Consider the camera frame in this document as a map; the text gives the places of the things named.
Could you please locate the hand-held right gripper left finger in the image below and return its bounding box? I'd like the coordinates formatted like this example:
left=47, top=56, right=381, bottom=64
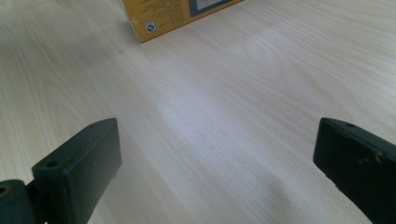
left=31, top=117, right=123, bottom=224

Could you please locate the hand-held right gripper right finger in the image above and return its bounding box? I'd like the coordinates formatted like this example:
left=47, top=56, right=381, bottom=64
left=313, top=117, right=396, bottom=224

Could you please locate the yellow cardboard box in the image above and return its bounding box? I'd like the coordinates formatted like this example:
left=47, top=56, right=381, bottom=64
left=120, top=0, right=245, bottom=44

